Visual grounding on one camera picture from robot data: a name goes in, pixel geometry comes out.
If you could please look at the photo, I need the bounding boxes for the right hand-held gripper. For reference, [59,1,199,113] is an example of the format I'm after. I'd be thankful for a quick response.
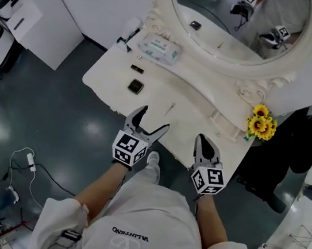
[187,133,233,198]

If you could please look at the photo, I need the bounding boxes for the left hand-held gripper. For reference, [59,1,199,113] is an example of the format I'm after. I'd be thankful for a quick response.
[109,100,173,173]

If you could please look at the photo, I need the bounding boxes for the thin silver pen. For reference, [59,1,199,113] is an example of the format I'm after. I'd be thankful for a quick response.
[165,101,176,116]

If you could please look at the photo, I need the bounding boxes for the small black square box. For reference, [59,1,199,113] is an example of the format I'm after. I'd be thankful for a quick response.
[126,77,146,95]

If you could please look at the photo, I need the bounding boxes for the white ornate dressing table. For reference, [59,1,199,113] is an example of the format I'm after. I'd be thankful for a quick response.
[71,9,270,179]

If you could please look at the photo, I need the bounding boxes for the small black bar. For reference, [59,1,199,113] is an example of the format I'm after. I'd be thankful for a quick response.
[130,64,145,75]

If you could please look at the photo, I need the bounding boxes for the person's right forearm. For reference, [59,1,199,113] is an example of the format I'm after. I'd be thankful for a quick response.
[190,192,234,249]

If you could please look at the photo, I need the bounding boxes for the person's left forearm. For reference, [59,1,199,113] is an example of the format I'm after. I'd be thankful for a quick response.
[71,158,127,229]

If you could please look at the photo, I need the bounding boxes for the person's left white shoe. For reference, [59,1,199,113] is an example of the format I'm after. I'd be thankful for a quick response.
[145,150,160,167]

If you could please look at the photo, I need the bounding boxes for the person's light trousers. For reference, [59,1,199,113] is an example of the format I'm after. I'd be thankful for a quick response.
[128,154,164,190]

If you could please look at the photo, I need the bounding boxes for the yellow sunflower bouquet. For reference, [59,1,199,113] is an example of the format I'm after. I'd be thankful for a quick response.
[242,101,281,147]

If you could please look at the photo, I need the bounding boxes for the black office chair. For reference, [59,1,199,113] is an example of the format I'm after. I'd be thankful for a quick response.
[232,97,312,219]

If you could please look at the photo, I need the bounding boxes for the white wet wipes pack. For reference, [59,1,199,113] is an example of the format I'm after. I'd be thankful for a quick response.
[135,30,184,67]

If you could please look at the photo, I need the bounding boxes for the person's white t-shirt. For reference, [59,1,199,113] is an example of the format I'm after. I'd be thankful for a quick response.
[28,161,268,249]

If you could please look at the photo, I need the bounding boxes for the small black and white device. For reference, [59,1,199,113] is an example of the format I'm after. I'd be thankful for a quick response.
[115,14,144,55]

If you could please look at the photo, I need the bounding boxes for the white power strip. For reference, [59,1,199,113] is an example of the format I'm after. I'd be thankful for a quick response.
[24,152,38,173]

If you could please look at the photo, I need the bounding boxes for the white box cabinet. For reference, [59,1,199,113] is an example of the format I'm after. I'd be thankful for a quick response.
[4,0,46,46]

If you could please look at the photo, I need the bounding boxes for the red tripod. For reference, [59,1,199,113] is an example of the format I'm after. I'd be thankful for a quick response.
[0,204,36,249]

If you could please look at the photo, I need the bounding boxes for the black wrist strap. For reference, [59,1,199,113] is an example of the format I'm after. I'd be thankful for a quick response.
[110,158,134,172]

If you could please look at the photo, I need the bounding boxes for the black floor cable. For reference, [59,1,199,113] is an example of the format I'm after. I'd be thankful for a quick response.
[0,157,80,198]

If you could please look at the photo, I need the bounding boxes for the white floor cable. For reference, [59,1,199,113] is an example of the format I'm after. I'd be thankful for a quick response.
[3,144,54,209]

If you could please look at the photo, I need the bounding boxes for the grey harness strap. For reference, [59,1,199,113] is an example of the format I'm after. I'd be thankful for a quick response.
[51,227,84,249]

